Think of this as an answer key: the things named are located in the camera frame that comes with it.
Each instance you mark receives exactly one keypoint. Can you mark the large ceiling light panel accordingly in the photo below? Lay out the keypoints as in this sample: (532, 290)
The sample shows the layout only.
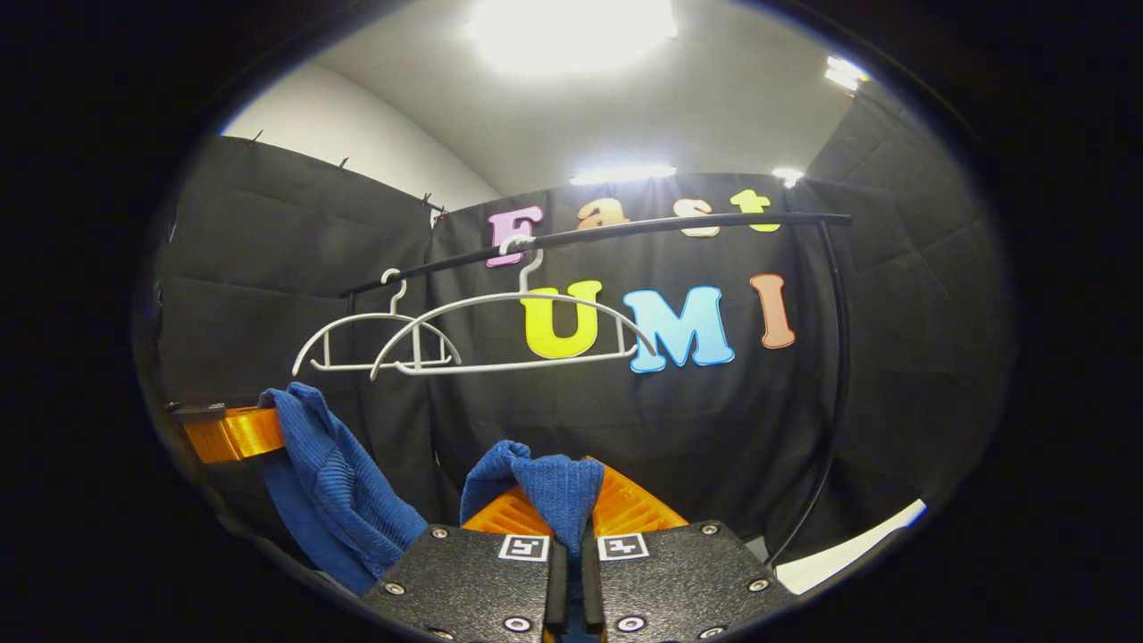
(571, 31)

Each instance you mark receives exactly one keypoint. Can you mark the long ceiling light panel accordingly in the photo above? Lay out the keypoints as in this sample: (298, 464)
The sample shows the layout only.
(623, 174)

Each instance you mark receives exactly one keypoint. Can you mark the black metal clothes rack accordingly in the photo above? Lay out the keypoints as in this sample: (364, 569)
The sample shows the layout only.
(670, 227)

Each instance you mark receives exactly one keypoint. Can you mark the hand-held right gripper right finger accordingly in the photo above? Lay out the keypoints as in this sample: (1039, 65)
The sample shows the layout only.
(679, 576)

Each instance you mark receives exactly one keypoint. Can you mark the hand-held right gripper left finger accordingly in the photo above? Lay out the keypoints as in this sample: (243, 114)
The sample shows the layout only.
(464, 580)

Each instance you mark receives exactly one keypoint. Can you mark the white plastic hanger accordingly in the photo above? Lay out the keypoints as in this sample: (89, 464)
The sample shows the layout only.
(500, 367)
(357, 319)

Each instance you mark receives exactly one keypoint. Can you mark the small ceiling light panel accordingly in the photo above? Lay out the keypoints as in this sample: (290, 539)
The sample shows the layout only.
(788, 176)
(846, 73)

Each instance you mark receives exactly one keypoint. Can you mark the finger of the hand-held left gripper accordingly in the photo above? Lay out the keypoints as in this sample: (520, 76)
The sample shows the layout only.
(232, 433)

